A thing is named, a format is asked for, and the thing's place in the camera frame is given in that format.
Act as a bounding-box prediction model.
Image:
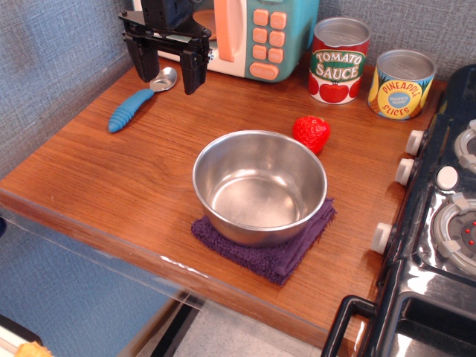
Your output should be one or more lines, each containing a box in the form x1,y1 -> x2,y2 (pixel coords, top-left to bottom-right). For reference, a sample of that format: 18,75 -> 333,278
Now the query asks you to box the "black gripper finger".
179,39 -> 209,95
124,33 -> 160,82

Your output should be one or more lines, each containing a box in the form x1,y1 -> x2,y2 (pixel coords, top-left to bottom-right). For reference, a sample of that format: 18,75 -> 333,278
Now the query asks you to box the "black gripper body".
118,1 -> 211,51

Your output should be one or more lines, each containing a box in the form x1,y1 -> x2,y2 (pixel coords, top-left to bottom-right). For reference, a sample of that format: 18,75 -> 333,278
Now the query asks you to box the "stainless steel bowl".
192,130 -> 328,248

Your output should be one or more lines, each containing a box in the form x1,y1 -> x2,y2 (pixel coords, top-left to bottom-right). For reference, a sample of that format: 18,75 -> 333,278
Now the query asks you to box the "teal toy microwave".
157,1 -> 319,83

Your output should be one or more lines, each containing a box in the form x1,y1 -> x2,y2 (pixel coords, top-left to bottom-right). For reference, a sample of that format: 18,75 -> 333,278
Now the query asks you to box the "red toy strawberry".
292,116 -> 331,154

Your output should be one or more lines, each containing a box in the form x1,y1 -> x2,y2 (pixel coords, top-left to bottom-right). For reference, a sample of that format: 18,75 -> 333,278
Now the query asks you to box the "tomato sauce can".
308,17 -> 370,105

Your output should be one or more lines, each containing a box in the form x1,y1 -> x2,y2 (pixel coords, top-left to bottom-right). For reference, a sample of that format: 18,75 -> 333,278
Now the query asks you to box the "pineapple slices can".
367,49 -> 437,120

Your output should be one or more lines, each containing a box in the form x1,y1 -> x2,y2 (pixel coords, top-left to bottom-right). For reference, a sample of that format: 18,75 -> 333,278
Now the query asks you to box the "purple folded towel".
191,198 -> 336,286

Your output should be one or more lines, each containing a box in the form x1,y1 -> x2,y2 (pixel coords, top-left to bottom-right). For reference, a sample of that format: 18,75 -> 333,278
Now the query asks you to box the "white stove knob top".
405,130 -> 425,156

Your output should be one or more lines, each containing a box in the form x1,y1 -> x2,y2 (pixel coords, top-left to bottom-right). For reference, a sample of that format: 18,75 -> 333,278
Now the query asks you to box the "white stove knob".
371,222 -> 393,254
405,130 -> 425,156
394,158 -> 414,186

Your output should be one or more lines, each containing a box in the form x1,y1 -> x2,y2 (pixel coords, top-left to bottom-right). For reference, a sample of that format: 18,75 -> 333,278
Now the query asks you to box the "white stove knob middle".
394,158 -> 414,186

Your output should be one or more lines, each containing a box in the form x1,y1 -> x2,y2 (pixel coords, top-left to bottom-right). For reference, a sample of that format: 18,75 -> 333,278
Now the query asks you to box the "white stove knob bottom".
371,222 -> 393,254

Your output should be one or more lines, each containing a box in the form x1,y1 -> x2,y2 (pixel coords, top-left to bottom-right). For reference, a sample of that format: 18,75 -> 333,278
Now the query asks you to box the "white round stove button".
436,166 -> 458,190

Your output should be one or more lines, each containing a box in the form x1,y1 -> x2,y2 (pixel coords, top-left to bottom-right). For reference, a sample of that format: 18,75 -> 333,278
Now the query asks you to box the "grey rear stove burner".
454,119 -> 476,173

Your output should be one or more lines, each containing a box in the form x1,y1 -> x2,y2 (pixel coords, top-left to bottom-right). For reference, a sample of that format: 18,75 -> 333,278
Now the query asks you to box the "grey stove burner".
431,193 -> 475,276
454,119 -> 476,173

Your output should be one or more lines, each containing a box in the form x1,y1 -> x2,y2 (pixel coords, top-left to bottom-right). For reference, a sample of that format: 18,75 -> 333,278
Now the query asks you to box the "grey front stove burner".
431,193 -> 475,276

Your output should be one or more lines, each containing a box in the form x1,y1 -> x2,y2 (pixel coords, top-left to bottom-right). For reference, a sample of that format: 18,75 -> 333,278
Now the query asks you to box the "yellow object bottom left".
14,341 -> 53,357

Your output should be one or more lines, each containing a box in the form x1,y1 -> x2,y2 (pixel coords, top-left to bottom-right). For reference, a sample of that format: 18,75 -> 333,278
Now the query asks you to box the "black toy stove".
321,63 -> 476,357

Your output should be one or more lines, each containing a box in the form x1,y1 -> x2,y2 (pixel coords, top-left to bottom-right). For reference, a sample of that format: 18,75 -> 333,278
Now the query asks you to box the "blue handled metal spoon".
108,67 -> 178,133

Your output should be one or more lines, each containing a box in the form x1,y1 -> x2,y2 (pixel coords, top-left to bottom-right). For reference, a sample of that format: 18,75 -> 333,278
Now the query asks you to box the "black oven door handle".
321,295 -> 378,356

